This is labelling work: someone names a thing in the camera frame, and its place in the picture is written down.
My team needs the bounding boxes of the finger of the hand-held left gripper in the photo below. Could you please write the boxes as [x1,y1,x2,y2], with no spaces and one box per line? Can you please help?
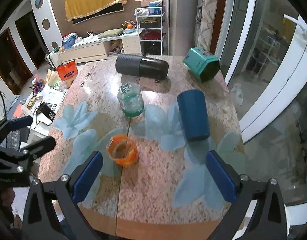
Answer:
[0,116,34,143]
[19,136,57,161]

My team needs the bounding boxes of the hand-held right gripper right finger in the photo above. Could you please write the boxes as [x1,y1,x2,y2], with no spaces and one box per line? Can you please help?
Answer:
[205,150,288,240]

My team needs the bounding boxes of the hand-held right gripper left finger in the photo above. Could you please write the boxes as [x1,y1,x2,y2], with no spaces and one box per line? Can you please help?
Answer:
[22,151,104,240]

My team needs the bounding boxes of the dark blue cup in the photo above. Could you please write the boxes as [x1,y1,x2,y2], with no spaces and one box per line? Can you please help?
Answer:
[177,90,211,142]

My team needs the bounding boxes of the clear green glass cup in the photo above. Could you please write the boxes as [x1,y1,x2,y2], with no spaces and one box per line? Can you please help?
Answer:
[117,82,145,117]

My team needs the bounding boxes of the black and grey cylinder cup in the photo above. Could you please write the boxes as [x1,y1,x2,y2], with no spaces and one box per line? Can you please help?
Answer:
[115,54,169,80]

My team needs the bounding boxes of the black box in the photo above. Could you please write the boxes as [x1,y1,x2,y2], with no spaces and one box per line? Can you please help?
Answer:
[40,102,56,125]

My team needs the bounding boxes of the orange tape roll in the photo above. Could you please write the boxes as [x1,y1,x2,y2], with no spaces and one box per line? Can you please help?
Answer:
[106,134,139,167]

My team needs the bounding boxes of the colourful toy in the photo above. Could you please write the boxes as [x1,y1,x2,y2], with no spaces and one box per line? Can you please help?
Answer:
[32,79,46,92]

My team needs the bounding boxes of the white paper sheets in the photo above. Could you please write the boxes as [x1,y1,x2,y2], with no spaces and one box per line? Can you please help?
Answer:
[41,86,66,110]

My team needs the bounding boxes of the orange bag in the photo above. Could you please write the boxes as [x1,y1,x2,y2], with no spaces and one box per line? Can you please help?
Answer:
[56,60,78,80]

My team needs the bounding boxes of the white and green suitcase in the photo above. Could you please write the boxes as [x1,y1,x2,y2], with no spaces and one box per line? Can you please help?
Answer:
[46,47,61,69]

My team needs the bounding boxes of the blue basket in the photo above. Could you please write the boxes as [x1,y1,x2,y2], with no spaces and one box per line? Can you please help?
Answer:
[62,36,76,50]

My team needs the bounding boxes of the beige television cabinet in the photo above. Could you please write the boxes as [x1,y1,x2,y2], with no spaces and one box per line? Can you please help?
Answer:
[58,31,141,64]

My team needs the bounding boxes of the teal tin container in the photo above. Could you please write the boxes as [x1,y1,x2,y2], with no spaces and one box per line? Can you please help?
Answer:
[183,47,220,83]

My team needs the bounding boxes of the green cushion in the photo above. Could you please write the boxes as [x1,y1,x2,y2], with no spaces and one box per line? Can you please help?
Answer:
[98,29,123,39]

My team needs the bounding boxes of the black television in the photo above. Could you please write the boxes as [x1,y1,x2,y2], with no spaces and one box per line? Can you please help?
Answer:
[72,4,124,25]

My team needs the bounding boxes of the yellow cloth cover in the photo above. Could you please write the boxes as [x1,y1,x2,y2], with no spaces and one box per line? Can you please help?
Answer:
[65,0,128,23]

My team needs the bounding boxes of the fruit basket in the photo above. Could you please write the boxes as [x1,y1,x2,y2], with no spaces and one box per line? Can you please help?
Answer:
[122,21,136,33]

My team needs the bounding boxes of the white shelf rack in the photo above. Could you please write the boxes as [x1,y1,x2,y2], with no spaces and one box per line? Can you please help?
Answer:
[135,7,166,55]

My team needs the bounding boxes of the patterned curtain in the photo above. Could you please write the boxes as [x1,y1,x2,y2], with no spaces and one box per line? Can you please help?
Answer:
[197,0,227,53]

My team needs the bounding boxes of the blue box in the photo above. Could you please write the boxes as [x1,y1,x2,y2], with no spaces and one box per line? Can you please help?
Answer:
[149,1,162,15]

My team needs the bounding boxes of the black cable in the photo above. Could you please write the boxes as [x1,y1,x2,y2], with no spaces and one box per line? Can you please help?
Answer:
[0,87,6,120]

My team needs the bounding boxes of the white sliding door frame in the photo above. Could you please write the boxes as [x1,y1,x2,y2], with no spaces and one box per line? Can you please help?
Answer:
[225,0,307,144]

